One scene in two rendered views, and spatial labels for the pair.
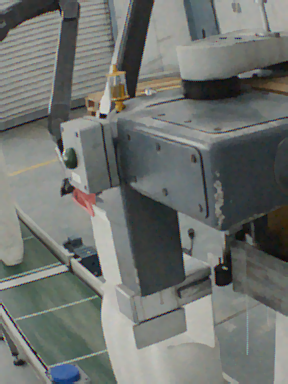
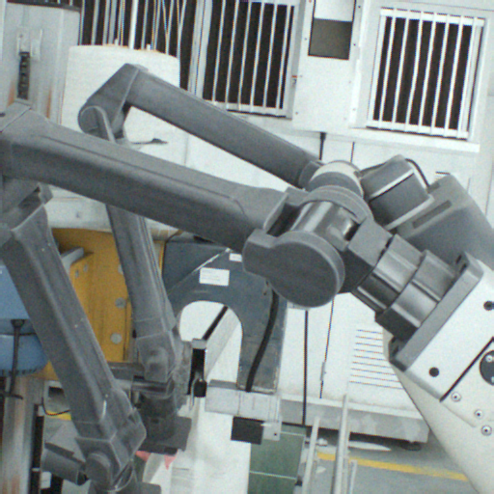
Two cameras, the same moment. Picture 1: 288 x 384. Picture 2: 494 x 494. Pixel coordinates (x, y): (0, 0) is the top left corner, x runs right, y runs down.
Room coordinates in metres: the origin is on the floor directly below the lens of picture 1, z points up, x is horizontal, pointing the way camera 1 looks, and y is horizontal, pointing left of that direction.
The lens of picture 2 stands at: (2.52, 0.95, 1.68)
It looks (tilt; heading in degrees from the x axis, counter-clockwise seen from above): 10 degrees down; 211
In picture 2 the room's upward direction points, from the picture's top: 7 degrees clockwise
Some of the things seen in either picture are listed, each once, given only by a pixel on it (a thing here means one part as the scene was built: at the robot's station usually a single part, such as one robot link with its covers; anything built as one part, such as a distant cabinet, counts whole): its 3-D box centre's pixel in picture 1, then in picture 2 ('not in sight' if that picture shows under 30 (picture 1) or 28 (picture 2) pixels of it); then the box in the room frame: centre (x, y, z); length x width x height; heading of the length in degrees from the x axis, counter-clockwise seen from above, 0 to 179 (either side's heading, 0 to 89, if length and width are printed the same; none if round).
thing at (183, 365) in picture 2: (231, 244); (181, 372); (0.90, -0.13, 1.08); 0.03 x 0.01 x 0.13; 115
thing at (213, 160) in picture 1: (231, 192); (232, 296); (0.76, -0.11, 1.21); 0.30 x 0.25 x 0.30; 25
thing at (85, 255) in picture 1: (77, 254); not in sight; (2.64, 0.35, 0.35); 0.30 x 0.15 x 0.15; 25
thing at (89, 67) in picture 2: not in sight; (111, 94); (1.10, -0.21, 1.61); 0.17 x 0.17 x 0.17
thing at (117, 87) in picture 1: (117, 85); not in sight; (0.84, 0.01, 1.37); 0.03 x 0.02 x 0.03; 25
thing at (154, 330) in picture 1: (153, 324); (256, 428); (0.83, 0.02, 0.98); 0.09 x 0.05 x 0.05; 115
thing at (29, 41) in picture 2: not in sight; (26, 43); (1.04, -0.47, 1.68); 0.05 x 0.03 x 0.06; 115
